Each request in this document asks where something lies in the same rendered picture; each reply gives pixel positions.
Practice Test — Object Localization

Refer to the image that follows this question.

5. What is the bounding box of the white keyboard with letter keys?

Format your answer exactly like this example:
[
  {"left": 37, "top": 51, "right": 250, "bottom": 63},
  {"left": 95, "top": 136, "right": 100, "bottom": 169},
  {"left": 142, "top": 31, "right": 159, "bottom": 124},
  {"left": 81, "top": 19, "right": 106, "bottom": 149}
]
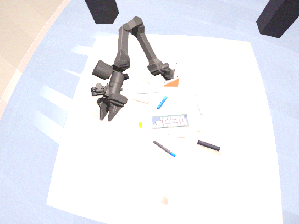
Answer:
[{"left": 152, "top": 114, "right": 189, "bottom": 129}]

